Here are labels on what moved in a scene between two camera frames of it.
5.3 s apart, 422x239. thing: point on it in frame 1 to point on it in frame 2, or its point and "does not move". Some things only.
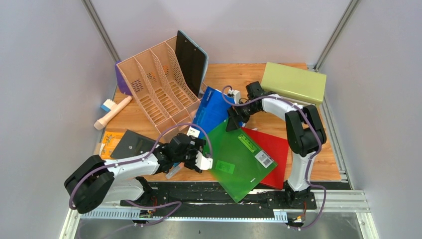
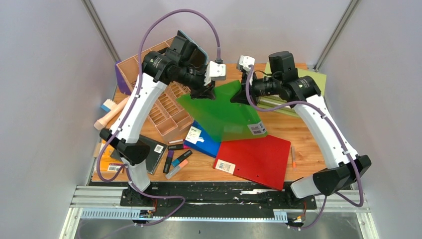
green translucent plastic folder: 238,162 to 225,120
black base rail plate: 271,197 does not move
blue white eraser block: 107,105 does not move
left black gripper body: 189,156 to 190,77
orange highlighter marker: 180,166 does not move
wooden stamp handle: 100,122 does not move
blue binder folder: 212,110 to 197,138
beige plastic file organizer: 152,75 does not move
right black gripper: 232,124 to 241,95
